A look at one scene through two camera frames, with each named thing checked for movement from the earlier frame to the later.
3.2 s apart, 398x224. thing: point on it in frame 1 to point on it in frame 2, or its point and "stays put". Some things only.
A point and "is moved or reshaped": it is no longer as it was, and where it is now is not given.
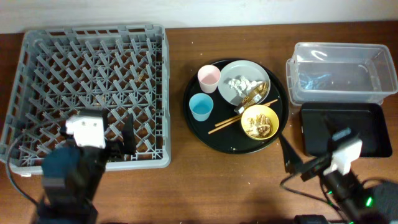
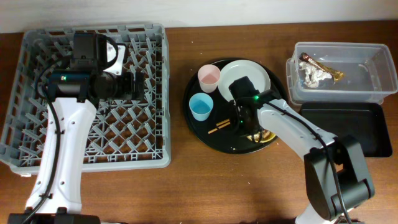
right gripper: [291, 161] to [245, 131]
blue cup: [201, 106] stays put
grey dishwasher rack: [124, 70] stays put
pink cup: [208, 76] stays put
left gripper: [117, 152] to [127, 93]
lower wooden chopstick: [224, 126] stays put
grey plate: [250, 70] stays put
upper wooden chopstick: [225, 121] stays put
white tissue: [242, 84] is moved or reshaped
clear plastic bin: [340, 73] stays put
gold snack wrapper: [254, 95] is moved or reshaped
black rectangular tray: [367, 122] stays put
